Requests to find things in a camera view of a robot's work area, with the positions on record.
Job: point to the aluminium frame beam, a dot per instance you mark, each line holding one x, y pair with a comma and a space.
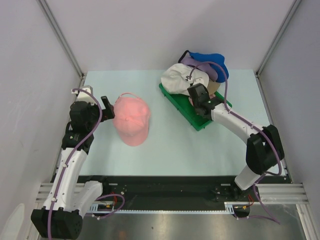
269, 193

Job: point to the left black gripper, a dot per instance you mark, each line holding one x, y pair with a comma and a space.
108, 113

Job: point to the aluminium corner post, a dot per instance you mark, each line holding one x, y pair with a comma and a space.
49, 15
278, 36

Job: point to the right aluminium corner post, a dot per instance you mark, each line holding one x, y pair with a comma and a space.
278, 36

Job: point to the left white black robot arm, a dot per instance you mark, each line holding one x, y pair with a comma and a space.
61, 216

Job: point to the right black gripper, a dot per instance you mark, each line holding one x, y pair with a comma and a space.
194, 104

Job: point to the pink LA cap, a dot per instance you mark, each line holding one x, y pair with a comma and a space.
191, 101

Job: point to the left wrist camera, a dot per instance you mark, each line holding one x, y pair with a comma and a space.
85, 95

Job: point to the left aluminium corner post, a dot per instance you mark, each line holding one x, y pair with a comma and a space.
49, 15

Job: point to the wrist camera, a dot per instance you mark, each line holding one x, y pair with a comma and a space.
193, 81
85, 95

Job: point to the white NY cap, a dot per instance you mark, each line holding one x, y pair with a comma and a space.
175, 79

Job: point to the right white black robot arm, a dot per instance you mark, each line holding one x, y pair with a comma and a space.
264, 149

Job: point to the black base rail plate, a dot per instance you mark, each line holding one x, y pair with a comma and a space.
171, 193

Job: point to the tan cap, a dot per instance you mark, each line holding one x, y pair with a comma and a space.
212, 87

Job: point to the blue mesh cap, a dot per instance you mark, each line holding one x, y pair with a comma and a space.
215, 60

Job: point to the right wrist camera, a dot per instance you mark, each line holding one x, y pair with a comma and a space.
193, 81

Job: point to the purple cap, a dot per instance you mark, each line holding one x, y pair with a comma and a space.
189, 61

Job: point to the green plastic tray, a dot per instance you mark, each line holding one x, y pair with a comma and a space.
182, 104

